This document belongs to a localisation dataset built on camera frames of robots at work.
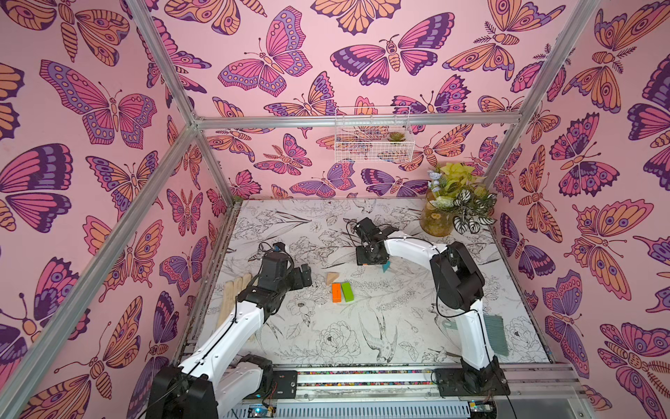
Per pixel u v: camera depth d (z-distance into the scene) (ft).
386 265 3.19
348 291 3.00
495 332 2.74
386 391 2.40
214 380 1.38
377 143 3.12
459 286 1.82
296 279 2.49
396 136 3.02
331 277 3.07
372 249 2.45
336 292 2.94
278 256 2.10
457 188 3.12
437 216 3.28
